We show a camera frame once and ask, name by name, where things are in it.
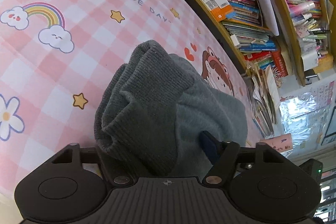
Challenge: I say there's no white wooden bookshelf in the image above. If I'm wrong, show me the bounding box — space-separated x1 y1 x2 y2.
187 0 335 86

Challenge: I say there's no pink checkered tablecloth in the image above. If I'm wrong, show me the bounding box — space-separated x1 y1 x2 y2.
1 0 252 198

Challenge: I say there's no lower orange white box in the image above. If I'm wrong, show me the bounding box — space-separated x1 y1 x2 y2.
201 0 226 22

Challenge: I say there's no stack of papers and books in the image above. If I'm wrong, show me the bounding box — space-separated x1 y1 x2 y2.
247 61 280 139

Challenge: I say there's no grey sweatshirt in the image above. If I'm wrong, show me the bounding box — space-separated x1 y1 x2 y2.
94 40 248 178

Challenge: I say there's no white foam tube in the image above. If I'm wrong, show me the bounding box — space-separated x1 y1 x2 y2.
258 0 280 36

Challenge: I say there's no orange white box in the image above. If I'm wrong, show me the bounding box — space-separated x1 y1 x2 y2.
201 0 226 22
211 0 236 22

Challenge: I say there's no upper orange white box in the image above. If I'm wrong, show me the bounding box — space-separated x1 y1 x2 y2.
211 0 236 22

